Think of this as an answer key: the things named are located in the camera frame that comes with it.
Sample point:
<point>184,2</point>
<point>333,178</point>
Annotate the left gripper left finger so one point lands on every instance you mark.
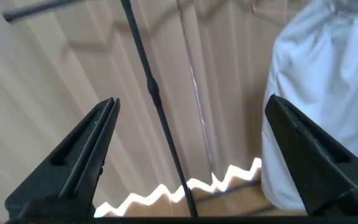
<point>73,174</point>

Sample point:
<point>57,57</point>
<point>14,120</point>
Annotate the beige curtain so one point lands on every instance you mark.
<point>57,77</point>

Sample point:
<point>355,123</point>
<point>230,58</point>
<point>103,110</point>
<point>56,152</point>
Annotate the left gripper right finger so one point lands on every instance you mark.
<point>322,168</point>

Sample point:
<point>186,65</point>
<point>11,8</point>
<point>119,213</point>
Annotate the clear curtain wand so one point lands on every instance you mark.
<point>197,93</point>

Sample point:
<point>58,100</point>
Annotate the black clothes rack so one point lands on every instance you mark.
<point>154,90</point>

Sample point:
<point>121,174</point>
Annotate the pale grey shorts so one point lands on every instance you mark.
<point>328,62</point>

